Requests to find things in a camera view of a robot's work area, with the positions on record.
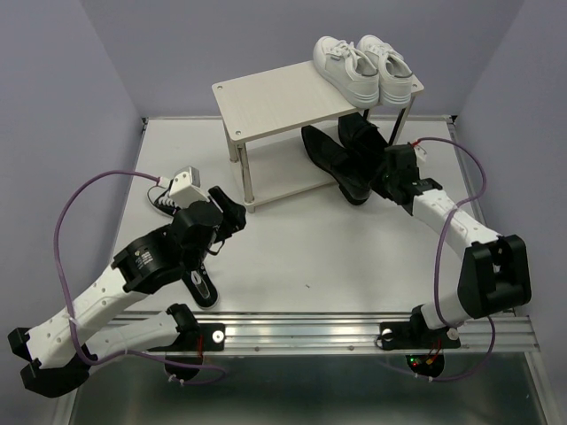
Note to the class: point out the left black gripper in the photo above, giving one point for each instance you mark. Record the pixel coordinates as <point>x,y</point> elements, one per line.
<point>236,214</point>

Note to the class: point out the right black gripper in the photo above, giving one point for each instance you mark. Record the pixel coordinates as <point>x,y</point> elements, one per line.
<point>377,185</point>

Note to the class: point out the black loafer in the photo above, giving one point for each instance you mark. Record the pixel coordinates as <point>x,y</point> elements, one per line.
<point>361,137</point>
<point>334,160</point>

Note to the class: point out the white sneaker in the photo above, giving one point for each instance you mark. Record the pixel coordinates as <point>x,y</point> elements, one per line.
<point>395,76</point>
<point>349,70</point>

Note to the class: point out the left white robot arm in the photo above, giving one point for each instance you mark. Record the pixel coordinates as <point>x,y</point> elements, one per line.
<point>62,352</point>

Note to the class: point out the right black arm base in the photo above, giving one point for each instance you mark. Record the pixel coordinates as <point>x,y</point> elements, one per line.
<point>425,346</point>

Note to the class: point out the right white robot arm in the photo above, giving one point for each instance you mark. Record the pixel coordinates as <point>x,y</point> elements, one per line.
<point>494,273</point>

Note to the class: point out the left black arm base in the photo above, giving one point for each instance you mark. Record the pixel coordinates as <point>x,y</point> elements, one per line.
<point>190,348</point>

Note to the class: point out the white two-tier shoe shelf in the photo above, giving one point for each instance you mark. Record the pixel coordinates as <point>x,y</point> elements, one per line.
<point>262,115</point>

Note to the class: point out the black canvas sneaker near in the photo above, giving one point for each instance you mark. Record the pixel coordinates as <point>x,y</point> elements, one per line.
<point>201,287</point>

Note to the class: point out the black canvas sneaker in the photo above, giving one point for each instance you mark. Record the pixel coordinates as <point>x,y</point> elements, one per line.
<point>201,287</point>
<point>161,202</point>

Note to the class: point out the black canvas sneaker far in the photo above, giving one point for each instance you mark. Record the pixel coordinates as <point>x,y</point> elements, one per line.
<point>161,202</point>

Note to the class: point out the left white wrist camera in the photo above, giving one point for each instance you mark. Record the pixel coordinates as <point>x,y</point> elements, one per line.
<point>185,188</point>

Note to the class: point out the aluminium mounting rail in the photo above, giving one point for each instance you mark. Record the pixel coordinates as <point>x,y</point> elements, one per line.
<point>287,334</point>

